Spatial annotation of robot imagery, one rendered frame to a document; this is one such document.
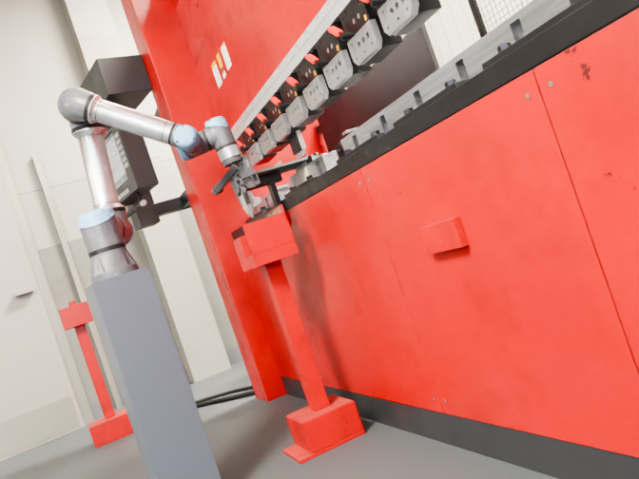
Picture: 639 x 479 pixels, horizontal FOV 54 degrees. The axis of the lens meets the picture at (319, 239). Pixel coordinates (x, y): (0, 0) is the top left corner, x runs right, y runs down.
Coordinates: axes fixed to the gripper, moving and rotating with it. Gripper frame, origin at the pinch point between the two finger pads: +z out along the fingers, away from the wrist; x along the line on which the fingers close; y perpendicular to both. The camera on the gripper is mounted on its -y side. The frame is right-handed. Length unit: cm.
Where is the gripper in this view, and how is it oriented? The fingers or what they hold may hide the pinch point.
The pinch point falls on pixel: (250, 215)
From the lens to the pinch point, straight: 218.3
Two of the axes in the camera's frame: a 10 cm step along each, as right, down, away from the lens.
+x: -3.4, 1.3, 9.3
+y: 8.5, -3.8, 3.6
